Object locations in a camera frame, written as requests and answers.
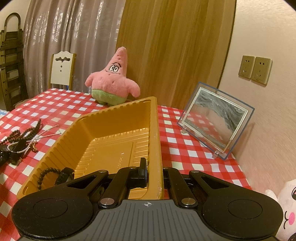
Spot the dark beaded bracelet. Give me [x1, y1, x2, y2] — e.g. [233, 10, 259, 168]
[36, 167, 61, 190]

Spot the red white checkered tablecloth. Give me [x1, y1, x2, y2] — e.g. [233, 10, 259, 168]
[1, 89, 250, 240]

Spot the golden plastic tray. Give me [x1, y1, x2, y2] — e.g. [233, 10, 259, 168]
[16, 97, 164, 200]

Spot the dark folding rack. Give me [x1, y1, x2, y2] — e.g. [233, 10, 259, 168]
[1, 13, 28, 111]

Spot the framed sand art picture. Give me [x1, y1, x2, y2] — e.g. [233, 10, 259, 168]
[178, 82, 255, 160]

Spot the golden brown curtain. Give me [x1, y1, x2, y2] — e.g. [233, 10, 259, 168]
[116, 1, 236, 109]

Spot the beige double wall socket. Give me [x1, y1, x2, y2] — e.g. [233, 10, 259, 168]
[238, 55, 273, 85]

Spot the pink starfish plush toy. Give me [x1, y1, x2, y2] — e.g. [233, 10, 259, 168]
[85, 47, 140, 106]

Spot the white plush toy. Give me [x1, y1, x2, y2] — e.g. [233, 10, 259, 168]
[264, 179, 296, 240]

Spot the black hair clip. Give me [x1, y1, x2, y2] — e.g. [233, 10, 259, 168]
[1, 140, 27, 165]

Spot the grey sheer curtain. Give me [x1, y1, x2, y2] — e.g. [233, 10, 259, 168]
[23, 0, 125, 98]

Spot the white wooden chair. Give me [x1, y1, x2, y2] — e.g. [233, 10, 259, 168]
[48, 51, 77, 90]

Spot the long dark beaded necklace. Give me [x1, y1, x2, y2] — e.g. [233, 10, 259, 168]
[0, 119, 43, 149]

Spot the silver chain necklace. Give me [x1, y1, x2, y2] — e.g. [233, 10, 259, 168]
[6, 124, 60, 154]

